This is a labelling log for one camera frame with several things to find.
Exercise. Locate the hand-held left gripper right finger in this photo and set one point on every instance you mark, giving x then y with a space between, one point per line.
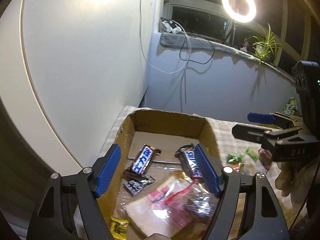
207 172

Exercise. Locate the potted spider plant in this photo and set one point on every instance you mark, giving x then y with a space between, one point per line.
266 45

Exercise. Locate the white wardrobe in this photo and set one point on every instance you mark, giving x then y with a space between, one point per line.
75 67

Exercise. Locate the chocolate bar with white lettering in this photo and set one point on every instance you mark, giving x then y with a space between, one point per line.
143 163

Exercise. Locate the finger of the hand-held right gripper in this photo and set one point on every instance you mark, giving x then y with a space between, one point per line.
260 117
250 132

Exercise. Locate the person's right hand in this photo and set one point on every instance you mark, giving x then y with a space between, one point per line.
287 180

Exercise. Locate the yellow candy packet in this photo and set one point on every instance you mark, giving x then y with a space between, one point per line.
118 227

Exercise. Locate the red wrapped candy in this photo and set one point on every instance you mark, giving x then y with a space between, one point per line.
265 160

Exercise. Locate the black patterned snack packet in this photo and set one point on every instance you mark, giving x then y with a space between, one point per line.
137 185

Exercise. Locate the red strip candy wrapper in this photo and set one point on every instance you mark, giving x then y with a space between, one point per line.
176 194

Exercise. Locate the brown chocolate bar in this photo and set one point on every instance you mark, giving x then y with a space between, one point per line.
188 161

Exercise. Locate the green candy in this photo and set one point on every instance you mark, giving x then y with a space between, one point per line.
235 158
251 154

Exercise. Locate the white power strip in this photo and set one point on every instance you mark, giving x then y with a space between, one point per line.
171 27

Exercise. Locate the brown cardboard box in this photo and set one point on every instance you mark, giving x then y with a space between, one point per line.
170 125

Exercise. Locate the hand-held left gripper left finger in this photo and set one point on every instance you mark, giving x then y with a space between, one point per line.
110 170

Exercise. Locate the grey windowsill cloth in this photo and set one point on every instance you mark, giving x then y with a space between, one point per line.
200 43

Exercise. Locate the clear sandwich bag pink print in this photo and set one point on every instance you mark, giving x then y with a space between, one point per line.
155 205

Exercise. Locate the green printed bag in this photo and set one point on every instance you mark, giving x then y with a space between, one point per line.
290 106

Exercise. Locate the black tripod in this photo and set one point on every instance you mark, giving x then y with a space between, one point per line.
231 33

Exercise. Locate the round colourful candy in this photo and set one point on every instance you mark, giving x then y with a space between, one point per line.
237 168

